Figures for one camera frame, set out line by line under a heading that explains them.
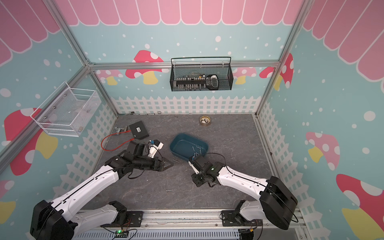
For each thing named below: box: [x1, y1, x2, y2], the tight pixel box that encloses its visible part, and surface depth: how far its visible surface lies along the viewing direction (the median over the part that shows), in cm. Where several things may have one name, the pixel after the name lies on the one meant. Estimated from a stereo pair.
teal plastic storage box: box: [170, 133, 209, 161], surface depth 102 cm
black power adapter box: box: [129, 120, 150, 140], surface depth 110 cm
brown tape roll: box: [199, 115, 211, 126], surface depth 118 cm
